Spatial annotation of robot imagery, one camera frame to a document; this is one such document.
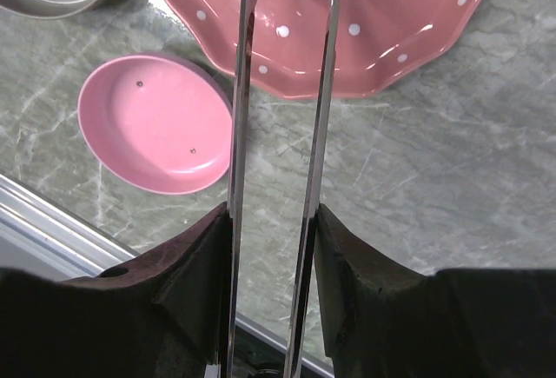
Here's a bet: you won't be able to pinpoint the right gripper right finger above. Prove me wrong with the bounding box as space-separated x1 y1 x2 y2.
314 206 555 377

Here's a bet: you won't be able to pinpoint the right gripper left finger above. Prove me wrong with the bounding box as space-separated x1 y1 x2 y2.
1 205 230 377

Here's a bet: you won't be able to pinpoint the pink round lid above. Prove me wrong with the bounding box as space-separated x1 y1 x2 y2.
77 52 232 195

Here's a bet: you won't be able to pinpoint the metal tongs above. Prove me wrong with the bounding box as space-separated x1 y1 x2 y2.
224 0 330 377

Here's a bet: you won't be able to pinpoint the pink polka dot plate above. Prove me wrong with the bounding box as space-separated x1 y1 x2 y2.
165 0 481 99

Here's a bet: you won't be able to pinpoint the aluminium rail frame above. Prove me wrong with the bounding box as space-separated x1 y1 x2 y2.
0 171 335 378

